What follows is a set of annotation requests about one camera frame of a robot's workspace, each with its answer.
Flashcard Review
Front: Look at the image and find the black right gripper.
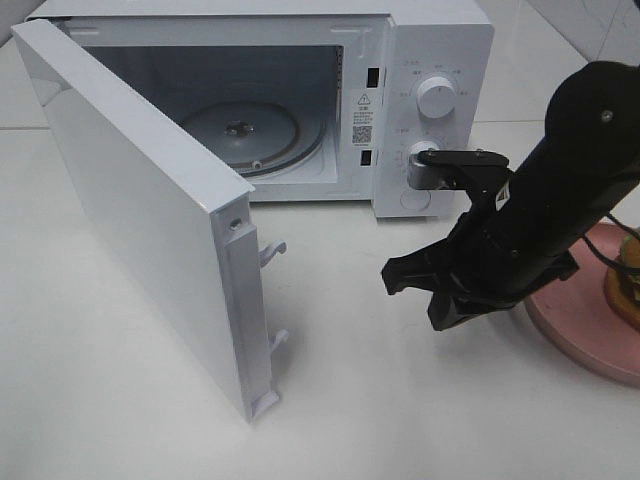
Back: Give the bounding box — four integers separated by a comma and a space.
381, 209, 575, 331

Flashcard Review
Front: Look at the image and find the round white door button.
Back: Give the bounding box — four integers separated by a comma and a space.
400, 189, 431, 211

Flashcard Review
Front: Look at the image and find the pink round plate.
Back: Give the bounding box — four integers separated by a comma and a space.
524, 240, 639, 387

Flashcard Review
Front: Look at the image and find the toy burger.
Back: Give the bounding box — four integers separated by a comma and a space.
604, 235, 639, 330

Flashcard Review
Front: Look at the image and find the white microwave door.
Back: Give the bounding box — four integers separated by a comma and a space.
12, 20, 288, 420

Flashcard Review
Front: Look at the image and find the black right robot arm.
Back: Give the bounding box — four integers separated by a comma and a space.
381, 61, 639, 331

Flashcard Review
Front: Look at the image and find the lower white microwave knob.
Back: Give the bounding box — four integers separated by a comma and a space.
407, 140, 440, 176

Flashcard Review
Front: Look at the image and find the white microwave knob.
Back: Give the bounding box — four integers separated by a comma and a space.
407, 140, 440, 176
415, 72, 457, 119

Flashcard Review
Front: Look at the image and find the white microwave oven body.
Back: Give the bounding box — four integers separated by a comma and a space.
22, 1, 494, 218

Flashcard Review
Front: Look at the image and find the upper white microwave knob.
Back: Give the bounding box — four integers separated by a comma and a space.
415, 72, 457, 119

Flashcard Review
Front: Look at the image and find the glass microwave turntable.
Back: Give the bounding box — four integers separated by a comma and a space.
180, 101, 326, 177

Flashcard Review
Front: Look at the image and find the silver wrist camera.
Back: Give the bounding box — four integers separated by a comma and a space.
407, 149, 464, 190

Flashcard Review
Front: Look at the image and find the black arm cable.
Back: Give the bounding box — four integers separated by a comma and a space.
579, 212, 640, 281

